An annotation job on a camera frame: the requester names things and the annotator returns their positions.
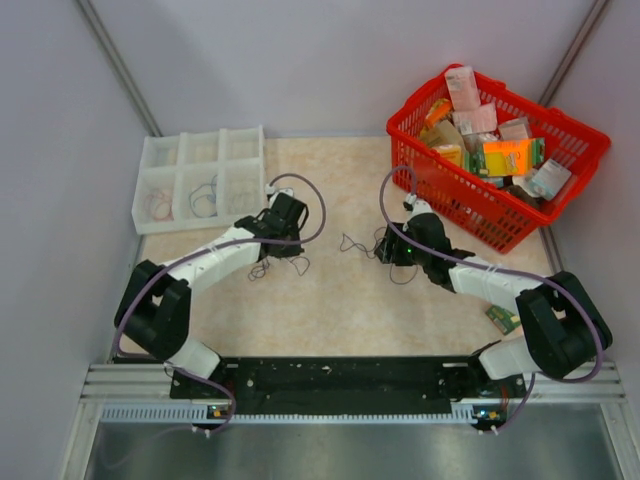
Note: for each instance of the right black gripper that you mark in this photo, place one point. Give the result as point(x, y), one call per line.
point(390, 251)

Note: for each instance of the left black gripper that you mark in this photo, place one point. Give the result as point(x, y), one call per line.
point(293, 250)

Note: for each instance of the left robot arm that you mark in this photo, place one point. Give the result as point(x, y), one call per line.
point(156, 306)

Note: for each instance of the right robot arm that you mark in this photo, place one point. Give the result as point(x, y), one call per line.
point(564, 336)

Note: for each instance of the white compartment tray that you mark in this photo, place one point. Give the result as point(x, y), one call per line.
point(199, 180)

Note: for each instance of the red plastic basket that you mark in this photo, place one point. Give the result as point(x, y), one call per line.
point(492, 215)

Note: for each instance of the tan cardboard box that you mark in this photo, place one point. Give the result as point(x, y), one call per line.
point(445, 140)

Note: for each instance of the orange yellow box in basket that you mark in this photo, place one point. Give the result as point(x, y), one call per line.
point(508, 158)

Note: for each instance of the pink box flat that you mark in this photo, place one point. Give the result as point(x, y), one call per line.
point(480, 120)

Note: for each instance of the orange green box on table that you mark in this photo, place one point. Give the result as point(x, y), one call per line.
point(504, 320)

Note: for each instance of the pale blue box in basket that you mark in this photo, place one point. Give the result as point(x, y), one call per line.
point(548, 180)

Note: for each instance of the pink box upright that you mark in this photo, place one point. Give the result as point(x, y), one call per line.
point(462, 88)

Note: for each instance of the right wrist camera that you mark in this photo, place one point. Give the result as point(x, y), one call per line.
point(416, 206)

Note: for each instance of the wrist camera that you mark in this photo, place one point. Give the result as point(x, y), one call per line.
point(416, 206)
point(272, 192)

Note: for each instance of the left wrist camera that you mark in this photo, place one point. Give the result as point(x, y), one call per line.
point(272, 192)

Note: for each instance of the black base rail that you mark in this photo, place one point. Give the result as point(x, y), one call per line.
point(349, 385)

